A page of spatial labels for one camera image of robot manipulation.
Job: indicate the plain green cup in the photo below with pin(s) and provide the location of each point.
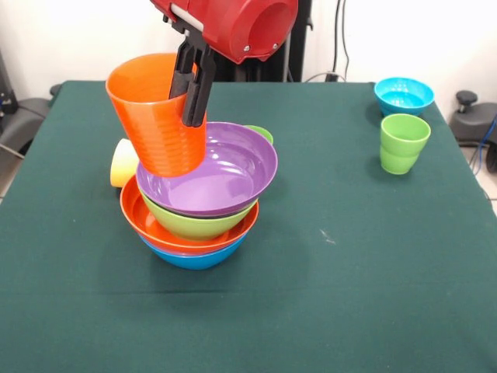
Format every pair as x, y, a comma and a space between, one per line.
265, 133

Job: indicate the wide orange bowl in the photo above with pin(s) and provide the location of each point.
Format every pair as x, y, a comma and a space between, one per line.
132, 213

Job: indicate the ribbed green cup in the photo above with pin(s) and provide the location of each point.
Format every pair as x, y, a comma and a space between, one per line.
404, 155

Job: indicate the grey chair base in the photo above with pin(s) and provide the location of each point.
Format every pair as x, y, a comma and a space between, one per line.
23, 116

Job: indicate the large blue bowl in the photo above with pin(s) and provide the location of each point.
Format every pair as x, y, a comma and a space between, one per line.
194, 262

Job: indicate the dark green table cloth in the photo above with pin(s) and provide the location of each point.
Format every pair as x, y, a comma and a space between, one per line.
310, 291

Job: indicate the light blue small bowl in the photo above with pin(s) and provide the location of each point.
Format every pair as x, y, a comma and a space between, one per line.
404, 97

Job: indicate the plain orange cup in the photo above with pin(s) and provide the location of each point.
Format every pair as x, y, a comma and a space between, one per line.
163, 136

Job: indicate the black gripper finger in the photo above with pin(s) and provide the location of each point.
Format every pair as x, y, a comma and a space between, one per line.
198, 101
182, 77

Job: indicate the purple bowl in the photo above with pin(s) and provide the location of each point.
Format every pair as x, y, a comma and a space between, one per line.
233, 175

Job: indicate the large green bowl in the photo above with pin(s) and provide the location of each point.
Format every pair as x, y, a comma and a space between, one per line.
194, 227

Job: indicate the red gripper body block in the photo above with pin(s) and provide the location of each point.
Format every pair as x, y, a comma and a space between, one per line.
233, 23

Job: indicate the ribbed yellow cup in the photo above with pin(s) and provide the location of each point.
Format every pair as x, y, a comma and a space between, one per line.
120, 167

